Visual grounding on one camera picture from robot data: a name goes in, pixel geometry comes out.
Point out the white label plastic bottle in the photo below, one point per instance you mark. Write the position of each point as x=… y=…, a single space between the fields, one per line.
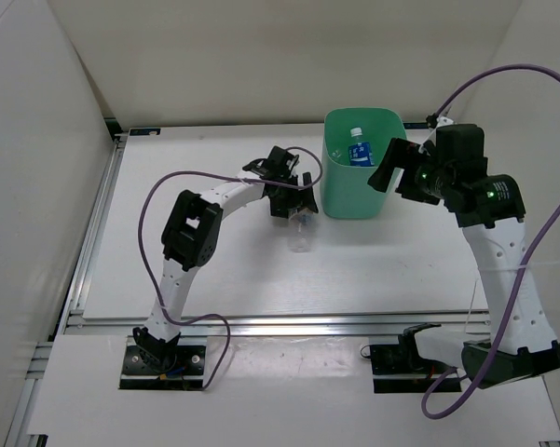
x=302 y=228

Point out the green plastic bin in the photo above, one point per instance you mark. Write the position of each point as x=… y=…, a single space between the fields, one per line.
x=345 y=193

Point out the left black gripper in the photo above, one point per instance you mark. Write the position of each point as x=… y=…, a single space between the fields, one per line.
x=280 y=209

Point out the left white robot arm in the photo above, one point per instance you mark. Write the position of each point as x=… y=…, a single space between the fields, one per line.
x=190 y=237

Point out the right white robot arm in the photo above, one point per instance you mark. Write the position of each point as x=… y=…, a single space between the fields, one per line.
x=522 y=343

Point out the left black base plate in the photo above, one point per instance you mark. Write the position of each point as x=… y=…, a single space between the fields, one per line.
x=183 y=372

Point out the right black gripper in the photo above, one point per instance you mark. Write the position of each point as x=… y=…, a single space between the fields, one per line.
x=397 y=155

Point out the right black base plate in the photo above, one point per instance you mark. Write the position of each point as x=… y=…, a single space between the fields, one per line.
x=393 y=374

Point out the blue label plastic bottle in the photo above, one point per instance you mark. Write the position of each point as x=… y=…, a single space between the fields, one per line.
x=359 y=152

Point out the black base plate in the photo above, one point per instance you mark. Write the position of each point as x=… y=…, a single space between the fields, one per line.
x=183 y=372
x=393 y=374

